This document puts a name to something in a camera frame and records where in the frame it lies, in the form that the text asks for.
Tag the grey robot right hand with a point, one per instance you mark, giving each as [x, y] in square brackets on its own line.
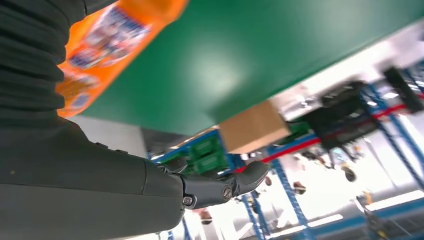
[82, 192]

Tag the green plastic crate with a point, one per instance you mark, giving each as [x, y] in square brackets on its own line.
[208, 155]

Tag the brown cardboard box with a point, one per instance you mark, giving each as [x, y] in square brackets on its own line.
[253, 127]

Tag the ceiling light panel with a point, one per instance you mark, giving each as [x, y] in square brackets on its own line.
[397, 200]
[314, 222]

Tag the black bag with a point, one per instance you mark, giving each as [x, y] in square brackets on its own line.
[341, 119]

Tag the blue metal rack frame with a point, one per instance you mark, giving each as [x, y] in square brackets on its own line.
[294, 205]

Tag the red rack rail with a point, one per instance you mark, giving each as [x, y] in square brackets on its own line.
[298, 146]

